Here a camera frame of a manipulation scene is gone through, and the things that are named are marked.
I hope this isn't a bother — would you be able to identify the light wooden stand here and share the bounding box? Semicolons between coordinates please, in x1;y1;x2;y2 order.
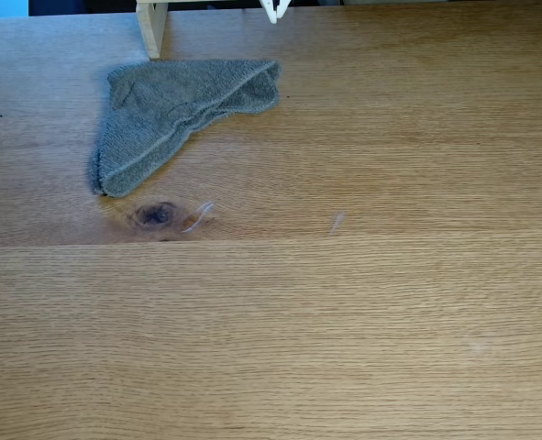
135;0;271;61

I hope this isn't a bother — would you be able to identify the blue object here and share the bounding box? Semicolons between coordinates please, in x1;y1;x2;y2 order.
0;0;29;19

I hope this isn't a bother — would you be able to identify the dark furniture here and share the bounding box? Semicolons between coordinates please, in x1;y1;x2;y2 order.
28;0;138;17

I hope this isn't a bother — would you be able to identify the grey terry cloth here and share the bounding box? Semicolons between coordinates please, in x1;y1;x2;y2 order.
88;58;282;199

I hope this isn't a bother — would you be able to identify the whitish liquid streak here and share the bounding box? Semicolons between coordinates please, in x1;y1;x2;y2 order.
328;210;347;237
181;200;216;234

